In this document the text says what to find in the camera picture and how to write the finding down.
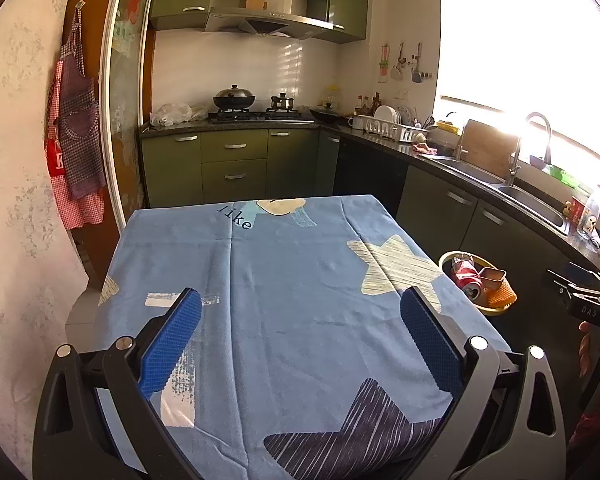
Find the steel kitchen sink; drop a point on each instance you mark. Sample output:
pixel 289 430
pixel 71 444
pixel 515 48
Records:
pixel 530 205

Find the green base cabinets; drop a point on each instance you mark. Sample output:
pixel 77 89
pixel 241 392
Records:
pixel 230 147

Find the red checked apron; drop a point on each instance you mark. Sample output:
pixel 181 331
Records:
pixel 55 160

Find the yellow sponge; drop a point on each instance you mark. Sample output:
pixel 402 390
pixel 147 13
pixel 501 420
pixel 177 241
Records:
pixel 448 128

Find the yellow trash bin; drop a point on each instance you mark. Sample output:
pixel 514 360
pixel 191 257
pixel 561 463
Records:
pixel 447 260

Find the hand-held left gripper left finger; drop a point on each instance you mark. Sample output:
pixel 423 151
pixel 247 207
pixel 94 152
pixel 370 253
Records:
pixel 172 342

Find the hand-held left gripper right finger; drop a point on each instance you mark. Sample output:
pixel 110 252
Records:
pixel 430 345

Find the white dish rack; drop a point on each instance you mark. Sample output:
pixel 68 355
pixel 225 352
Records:
pixel 390 130

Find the wooden cutting board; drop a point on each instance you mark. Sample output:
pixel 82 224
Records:
pixel 487 150

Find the clear plastic bottle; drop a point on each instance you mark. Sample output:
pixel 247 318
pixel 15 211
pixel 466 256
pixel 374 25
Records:
pixel 590 215

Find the glass sliding door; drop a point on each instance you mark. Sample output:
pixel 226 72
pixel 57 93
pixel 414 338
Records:
pixel 127 110

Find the tall steel faucet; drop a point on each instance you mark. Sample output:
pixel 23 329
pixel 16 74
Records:
pixel 515 160

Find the row of sauce bottles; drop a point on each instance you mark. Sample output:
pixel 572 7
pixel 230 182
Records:
pixel 369 105

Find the purple checked apron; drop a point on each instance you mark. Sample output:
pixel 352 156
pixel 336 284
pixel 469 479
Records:
pixel 82 135

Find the small dark pot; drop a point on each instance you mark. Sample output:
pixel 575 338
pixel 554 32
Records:
pixel 283 102

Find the pink dish cloth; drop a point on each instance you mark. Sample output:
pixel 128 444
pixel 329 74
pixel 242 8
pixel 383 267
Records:
pixel 424 148

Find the person's right hand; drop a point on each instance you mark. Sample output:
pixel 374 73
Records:
pixel 585 350

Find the clear plastic bag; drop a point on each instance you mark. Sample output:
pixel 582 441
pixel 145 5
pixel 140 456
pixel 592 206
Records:
pixel 170 115

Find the black frying pan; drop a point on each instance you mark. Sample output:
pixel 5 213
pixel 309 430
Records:
pixel 327 115

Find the dark kitchen countertop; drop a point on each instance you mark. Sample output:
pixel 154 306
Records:
pixel 405 147

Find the stacked white plates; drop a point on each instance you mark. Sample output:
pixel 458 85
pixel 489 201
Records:
pixel 387 114

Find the crushed red drink can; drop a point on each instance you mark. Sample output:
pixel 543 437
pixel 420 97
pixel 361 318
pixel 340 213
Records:
pixel 467 277

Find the orange mesh sponge cloth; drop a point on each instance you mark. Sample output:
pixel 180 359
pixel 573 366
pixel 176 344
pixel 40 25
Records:
pixel 502 296

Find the black gas stove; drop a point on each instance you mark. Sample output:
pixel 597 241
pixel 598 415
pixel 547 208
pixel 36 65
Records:
pixel 260 116

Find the yellow-capped jar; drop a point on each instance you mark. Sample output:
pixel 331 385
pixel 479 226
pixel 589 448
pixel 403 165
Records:
pixel 331 97

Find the bright window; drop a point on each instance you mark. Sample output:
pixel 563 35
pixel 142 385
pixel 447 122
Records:
pixel 520 35

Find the black wok with lid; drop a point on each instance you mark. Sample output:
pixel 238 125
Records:
pixel 234 99

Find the steel range hood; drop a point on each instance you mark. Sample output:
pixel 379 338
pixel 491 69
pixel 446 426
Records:
pixel 265 22

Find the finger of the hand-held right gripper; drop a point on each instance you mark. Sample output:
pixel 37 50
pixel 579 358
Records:
pixel 595 307
pixel 580 280

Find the hanging kitchen utensils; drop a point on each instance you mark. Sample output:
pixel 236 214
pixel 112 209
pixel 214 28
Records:
pixel 416 76

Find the green plastic item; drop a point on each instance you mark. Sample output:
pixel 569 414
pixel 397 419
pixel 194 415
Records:
pixel 564 176

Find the blue printed tablecloth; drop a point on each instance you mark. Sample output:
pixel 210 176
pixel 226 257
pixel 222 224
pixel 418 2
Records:
pixel 290 285

